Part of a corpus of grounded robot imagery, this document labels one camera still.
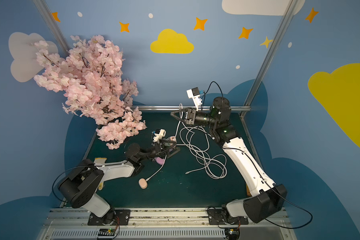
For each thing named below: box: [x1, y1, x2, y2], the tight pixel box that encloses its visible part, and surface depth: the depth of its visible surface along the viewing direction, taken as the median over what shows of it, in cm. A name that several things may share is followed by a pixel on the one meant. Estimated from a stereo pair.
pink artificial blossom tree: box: [33, 35, 147, 150], surface depth 70 cm
